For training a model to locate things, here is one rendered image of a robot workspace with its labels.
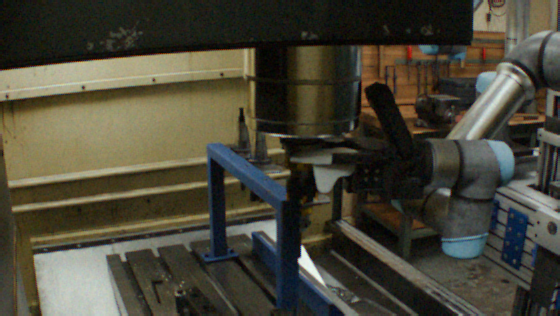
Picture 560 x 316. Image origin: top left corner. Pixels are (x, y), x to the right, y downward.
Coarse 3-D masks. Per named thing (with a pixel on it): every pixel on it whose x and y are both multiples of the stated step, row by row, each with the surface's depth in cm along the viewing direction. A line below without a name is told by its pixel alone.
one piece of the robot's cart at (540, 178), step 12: (540, 144) 157; (540, 156) 157; (552, 156) 157; (540, 168) 158; (552, 168) 156; (540, 180) 160; (552, 180) 156; (540, 192) 161; (552, 192) 157; (516, 300) 171; (528, 300) 169; (516, 312) 173; (528, 312) 169; (540, 312) 162; (552, 312) 165
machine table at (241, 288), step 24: (240, 240) 169; (120, 264) 151; (144, 264) 152; (168, 264) 152; (192, 264) 153; (216, 264) 153; (240, 264) 159; (264, 264) 153; (120, 288) 138; (144, 288) 138; (168, 288) 139; (216, 288) 146; (240, 288) 140; (264, 288) 142; (168, 312) 128; (240, 312) 130; (264, 312) 129; (312, 312) 129
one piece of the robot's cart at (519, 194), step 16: (528, 176) 171; (496, 192) 165; (512, 192) 157; (528, 192) 156; (528, 208) 151; (496, 224) 164; (528, 224) 151; (496, 240) 165; (528, 240) 151; (480, 256) 173; (496, 256) 165; (528, 256) 151; (512, 272) 159; (528, 272) 151; (528, 288) 151
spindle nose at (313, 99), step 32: (256, 64) 71; (288, 64) 69; (320, 64) 69; (352, 64) 71; (256, 96) 72; (288, 96) 70; (320, 96) 70; (352, 96) 72; (256, 128) 74; (288, 128) 71; (320, 128) 71; (352, 128) 74
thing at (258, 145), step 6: (258, 132) 133; (252, 138) 134; (258, 138) 133; (264, 138) 134; (252, 144) 134; (258, 144) 133; (264, 144) 134; (252, 150) 134; (258, 150) 134; (264, 150) 134; (252, 156) 134; (258, 156) 134; (264, 156) 134
